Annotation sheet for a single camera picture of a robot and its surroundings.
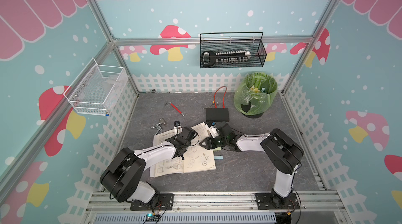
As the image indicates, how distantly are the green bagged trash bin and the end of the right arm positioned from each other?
241 mm

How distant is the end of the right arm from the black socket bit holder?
1.21 ft

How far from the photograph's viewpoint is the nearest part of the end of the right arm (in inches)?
28.9

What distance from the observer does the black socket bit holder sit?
89 centimetres

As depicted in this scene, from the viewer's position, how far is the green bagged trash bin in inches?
35.2

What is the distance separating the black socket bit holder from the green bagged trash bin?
13cm
